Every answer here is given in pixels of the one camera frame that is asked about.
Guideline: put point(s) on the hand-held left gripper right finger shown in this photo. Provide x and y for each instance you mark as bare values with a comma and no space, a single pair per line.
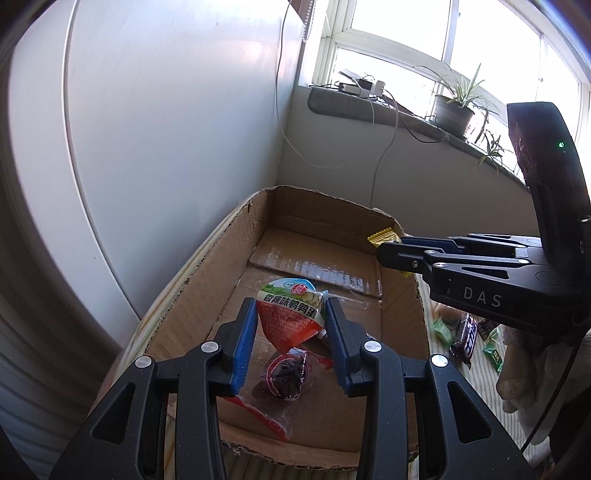
339,355

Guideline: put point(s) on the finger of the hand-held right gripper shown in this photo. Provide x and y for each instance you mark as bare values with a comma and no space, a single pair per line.
485,244
401,258

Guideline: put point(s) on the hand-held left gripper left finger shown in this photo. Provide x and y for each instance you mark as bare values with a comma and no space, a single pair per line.
244,350

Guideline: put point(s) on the yellow snack packet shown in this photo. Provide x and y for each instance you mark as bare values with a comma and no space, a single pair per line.
383,237

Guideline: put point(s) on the red egg snack packet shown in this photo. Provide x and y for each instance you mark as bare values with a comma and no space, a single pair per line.
291,318

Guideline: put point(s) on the beige egg packet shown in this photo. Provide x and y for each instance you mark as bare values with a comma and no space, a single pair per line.
447,312

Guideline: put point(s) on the green snack packet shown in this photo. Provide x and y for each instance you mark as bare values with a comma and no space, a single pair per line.
494,353

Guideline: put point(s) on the brown cardboard box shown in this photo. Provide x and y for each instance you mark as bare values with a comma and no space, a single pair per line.
314,249

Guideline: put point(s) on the dark chocolate bar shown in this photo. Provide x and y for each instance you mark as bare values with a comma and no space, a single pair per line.
465,344

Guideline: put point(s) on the clear red-edged cake packet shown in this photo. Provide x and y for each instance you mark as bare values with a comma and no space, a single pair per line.
286,374

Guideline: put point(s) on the brown snack packet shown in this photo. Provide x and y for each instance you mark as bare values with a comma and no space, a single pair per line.
485,328

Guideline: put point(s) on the light green candy packet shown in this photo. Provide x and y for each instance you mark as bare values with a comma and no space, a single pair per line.
444,333

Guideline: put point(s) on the potted spider plant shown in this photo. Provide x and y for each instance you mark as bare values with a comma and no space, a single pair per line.
452,115

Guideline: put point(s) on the white power strip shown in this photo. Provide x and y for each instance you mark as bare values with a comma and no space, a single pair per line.
374,87

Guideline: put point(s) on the black power adapter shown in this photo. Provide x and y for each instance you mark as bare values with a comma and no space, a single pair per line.
348,87

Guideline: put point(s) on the white window frame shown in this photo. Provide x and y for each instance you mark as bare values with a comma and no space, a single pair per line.
392,39

